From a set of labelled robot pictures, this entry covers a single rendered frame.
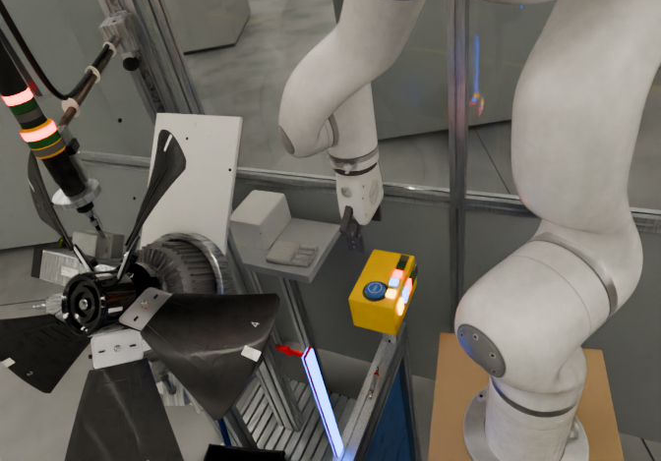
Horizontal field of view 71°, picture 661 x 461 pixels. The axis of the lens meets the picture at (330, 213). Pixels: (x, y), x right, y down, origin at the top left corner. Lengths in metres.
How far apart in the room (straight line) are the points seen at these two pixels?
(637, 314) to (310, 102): 1.20
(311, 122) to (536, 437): 0.53
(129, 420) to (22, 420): 1.72
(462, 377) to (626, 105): 0.64
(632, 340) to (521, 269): 1.14
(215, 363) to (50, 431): 1.82
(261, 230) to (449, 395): 0.77
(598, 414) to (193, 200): 0.93
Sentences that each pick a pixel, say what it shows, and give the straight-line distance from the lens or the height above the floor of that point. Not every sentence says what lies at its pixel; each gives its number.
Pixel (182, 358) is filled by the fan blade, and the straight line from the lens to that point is 0.88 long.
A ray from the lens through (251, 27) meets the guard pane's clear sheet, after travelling 1.36.
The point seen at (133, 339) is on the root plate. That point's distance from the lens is 1.04.
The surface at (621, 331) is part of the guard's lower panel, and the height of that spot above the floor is 0.57.
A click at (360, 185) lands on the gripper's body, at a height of 1.37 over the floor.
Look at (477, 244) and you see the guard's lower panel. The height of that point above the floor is 0.83.
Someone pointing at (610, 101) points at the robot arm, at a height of 1.62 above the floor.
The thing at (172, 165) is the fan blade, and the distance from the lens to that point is 0.86.
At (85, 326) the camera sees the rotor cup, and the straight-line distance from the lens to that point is 1.01.
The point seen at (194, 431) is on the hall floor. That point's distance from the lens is 2.24.
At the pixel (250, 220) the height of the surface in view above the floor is 0.97.
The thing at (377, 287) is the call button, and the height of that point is 1.08.
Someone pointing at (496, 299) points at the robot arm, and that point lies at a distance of 0.52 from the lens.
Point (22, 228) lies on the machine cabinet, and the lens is 3.73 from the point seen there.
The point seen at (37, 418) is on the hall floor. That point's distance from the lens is 2.70.
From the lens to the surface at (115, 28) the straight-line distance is 1.31.
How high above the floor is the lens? 1.80
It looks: 37 degrees down
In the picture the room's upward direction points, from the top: 12 degrees counter-clockwise
